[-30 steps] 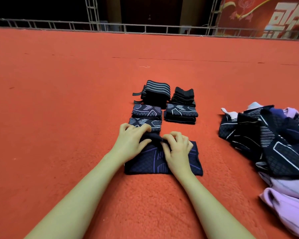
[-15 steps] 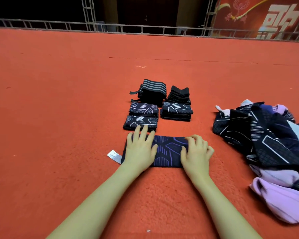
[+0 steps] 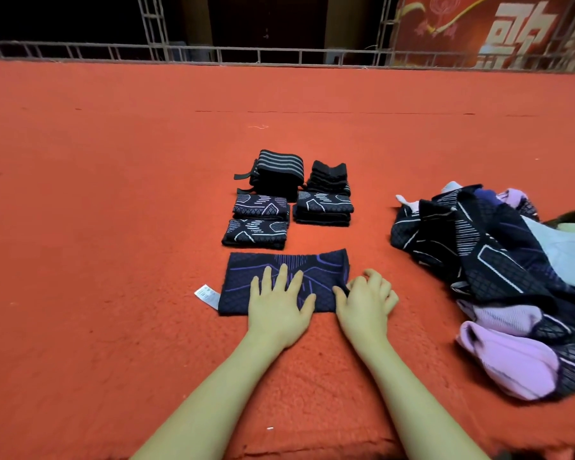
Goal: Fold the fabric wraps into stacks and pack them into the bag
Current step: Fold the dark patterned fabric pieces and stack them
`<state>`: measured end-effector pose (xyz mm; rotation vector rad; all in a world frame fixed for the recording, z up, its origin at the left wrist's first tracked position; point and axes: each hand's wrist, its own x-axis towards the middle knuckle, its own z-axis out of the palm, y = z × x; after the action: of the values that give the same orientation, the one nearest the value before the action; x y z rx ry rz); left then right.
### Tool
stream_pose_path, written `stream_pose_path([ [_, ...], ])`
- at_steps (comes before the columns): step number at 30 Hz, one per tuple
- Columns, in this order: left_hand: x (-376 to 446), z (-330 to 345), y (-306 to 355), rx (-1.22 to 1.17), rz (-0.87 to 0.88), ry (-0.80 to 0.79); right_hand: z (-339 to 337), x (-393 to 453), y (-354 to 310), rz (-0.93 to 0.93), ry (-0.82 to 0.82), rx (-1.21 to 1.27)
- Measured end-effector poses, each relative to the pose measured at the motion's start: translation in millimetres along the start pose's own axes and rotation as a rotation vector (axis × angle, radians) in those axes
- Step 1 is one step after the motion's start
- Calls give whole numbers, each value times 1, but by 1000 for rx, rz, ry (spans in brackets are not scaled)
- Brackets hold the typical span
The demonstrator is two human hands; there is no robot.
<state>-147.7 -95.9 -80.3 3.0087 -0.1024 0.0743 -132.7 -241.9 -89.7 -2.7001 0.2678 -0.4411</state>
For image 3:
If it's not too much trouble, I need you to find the person's right hand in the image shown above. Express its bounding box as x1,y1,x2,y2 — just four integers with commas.
332,269,400,358

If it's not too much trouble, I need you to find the person's left hand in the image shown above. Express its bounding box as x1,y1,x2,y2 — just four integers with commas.
247,263,318,353

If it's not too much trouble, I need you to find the single navy blue-lined sock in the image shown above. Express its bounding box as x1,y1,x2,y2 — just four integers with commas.
194,248,351,317

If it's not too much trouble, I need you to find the single black white-patterned sock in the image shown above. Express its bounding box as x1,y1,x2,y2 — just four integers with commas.
222,218,291,251

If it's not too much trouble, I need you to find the single navy white-patterned sock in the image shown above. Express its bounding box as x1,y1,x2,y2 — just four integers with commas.
234,211,289,223
233,189,291,217

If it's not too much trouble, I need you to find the single plain navy sock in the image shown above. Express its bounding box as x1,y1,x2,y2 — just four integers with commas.
293,217,352,228

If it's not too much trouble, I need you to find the single black grey-heeled sock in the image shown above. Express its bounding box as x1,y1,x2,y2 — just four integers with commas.
294,210,353,222

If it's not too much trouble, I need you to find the single black grey-striped sock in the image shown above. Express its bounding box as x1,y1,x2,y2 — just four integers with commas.
295,190,354,213

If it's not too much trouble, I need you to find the person's right forearm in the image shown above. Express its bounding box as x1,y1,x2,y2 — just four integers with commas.
359,340,490,460

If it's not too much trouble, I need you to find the person's left forearm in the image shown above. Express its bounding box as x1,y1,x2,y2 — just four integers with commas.
134,335,289,460

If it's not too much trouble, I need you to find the heap of dark patterned socks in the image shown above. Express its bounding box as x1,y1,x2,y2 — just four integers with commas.
391,181,575,401

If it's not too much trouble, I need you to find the grey metal truss tower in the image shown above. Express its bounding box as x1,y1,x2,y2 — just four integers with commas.
374,0,404,68
137,0,171,63

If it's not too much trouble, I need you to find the dark brown door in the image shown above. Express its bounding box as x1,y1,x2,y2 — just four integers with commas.
211,0,329,49

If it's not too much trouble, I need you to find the red banner with white print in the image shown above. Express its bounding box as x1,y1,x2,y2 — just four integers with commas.
393,0,575,71

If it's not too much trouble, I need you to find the grey metal railing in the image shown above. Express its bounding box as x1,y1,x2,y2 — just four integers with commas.
0,40,575,73

